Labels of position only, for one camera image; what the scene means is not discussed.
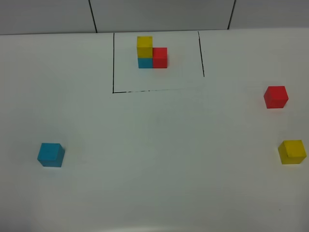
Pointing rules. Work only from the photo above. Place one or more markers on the blue template block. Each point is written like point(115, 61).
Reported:
point(145, 63)

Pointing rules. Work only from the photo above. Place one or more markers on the red template block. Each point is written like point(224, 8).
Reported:
point(160, 57)

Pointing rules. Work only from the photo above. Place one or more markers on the yellow template block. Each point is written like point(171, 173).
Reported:
point(145, 46)

